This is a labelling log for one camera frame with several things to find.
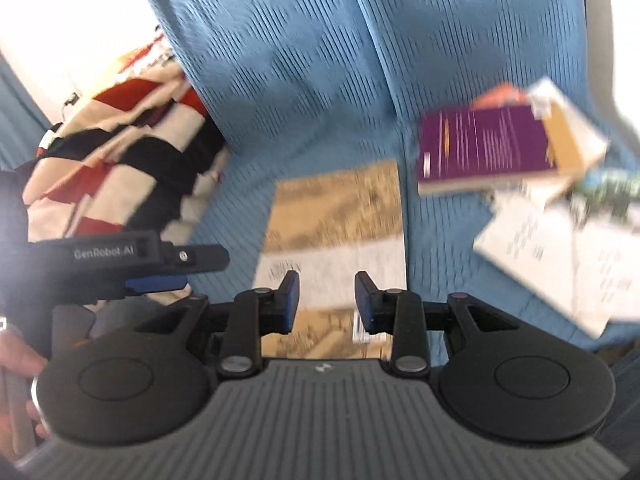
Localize purple book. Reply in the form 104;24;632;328
416;102;610;197

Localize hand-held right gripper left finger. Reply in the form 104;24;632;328
132;270;302;380

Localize person's left hand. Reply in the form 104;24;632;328
0;333;50;467

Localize thick white book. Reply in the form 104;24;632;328
526;76;612;183

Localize yellow pillow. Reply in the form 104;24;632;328
90;45;161;86

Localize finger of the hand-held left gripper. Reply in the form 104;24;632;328
94;273;189;303
159;243;232;276

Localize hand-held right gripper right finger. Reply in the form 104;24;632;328
354;270;522;380

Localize photo cover booklet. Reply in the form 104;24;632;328
570;167;640;226
471;190;626;339

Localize tan landscape cover book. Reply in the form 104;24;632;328
252;159;408;361

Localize teal curtain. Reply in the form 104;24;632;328
0;52;53;171

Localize red black striped cloth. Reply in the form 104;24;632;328
24;42;233;311

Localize orange book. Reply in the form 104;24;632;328
470;81;533;111

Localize blue textured sofa cover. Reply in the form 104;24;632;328
131;0;640;366

